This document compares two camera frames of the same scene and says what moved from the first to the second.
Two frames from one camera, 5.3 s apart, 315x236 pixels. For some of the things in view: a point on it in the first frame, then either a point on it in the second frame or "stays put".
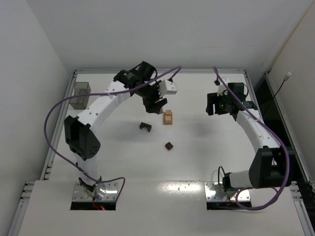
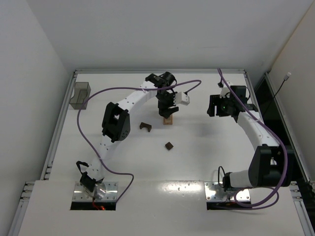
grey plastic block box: x=80 y=103 stays put
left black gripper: x=152 y=102 to x=166 y=108
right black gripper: x=214 y=103 stays put
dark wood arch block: x=142 y=125 stays put
